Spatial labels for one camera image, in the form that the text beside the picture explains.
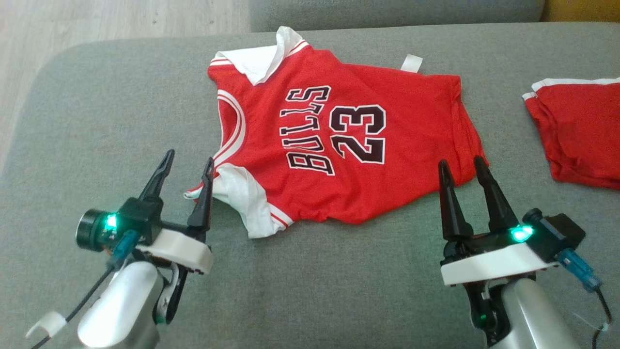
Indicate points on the grey sofa back cushion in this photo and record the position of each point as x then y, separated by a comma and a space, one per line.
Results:
387, 12

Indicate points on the large yellow sofa back cushion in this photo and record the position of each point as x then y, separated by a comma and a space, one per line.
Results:
581, 8

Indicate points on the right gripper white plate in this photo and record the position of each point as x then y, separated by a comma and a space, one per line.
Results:
494, 261

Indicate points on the large grey sofa chaise cushion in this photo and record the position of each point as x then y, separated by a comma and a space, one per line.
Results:
315, 291

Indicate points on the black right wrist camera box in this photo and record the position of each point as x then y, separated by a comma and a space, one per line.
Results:
557, 232

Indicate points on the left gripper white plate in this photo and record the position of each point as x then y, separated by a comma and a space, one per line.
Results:
179, 249

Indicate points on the red Bulls 23 jersey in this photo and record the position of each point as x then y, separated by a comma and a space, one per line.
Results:
411, 145

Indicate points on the red shorts with white stripes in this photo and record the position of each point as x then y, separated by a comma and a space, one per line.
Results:
581, 135

